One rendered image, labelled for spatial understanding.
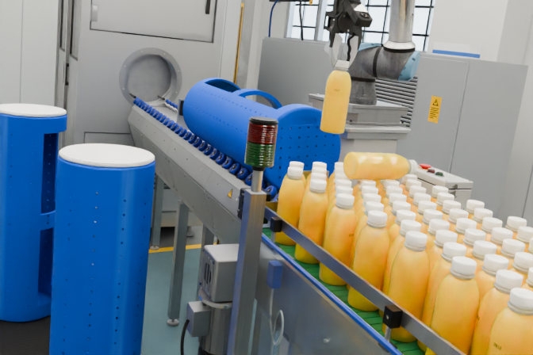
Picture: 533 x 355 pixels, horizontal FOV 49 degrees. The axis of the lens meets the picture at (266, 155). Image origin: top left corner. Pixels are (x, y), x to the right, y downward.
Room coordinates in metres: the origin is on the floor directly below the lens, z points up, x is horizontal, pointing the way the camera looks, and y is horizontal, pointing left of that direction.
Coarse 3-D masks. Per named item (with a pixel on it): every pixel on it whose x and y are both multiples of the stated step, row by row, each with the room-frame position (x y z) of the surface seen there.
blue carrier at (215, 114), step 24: (192, 96) 2.45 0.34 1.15; (216, 96) 2.25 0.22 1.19; (240, 96) 2.13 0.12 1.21; (264, 96) 2.17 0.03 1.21; (192, 120) 2.39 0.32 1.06; (216, 120) 2.12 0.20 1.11; (240, 120) 1.93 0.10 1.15; (288, 120) 1.76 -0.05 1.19; (312, 120) 1.80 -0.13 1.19; (216, 144) 2.17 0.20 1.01; (240, 144) 1.89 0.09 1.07; (288, 144) 1.77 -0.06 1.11; (312, 144) 1.80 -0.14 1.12; (336, 144) 1.84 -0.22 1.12; (312, 168) 1.81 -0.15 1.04
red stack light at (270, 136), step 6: (252, 126) 1.19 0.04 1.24; (258, 126) 1.19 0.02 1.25; (264, 126) 1.19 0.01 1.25; (270, 126) 1.19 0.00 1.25; (276, 126) 1.20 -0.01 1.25; (252, 132) 1.19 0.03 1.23; (258, 132) 1.19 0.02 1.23; (264, 132) 1.19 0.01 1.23; (270, 132) 1.19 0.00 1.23; (276, 132) 1.21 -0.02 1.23; (252, 138) 1.19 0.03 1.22; (258, 138) 1.19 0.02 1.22; (264, 138) 1.19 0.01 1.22; (270, 138) 1.19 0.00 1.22; (276, 138) 1.21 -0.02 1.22
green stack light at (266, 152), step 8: (248, 144) 1.20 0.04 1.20; (256, 144) 1.19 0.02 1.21; (264, 144) 1.19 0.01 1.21; (272, 144) 1.20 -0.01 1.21; (248, 152) 1.20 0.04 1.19; (256, 152) 1.19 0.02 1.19; (264, 152) 1.19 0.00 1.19; (272, 152) 1.20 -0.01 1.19; (248, 160) 1.19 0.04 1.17; (256, 160) 1.19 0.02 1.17; (264, 160) 1.19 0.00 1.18; (272, 160) 1.20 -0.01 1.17
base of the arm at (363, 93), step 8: (352, 80) 2.20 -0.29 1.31; (360, 80) 2.19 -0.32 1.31; (368, 80) 2.20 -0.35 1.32; (352, 88) 2.19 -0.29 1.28; (360, 88) 2.19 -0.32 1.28; (368, 88) 2.19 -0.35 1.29; (352, 96) 2.18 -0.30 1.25; (360, 96) 2.19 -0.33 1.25; (368, 96) 2.19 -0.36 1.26; (376, 96) 2.23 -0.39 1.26; (360, 104) 2.17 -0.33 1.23; (368, 104) 2.18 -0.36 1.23; (376, 104) 2.23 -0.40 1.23
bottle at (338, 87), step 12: (336, 72) 1.62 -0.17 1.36; (336, 84) 1.61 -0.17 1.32; (348, 84) 1.62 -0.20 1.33; (324, 96) 1.64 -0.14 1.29; (336, 96) 1.61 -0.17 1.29; (348, 96) 1.62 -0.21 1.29; (324, 108) 1.63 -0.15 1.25; (336, 108) 1.61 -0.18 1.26; (324, 120) 1.62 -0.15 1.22; (336, 120) 1.61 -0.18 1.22; (336, 132) 1.61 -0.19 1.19
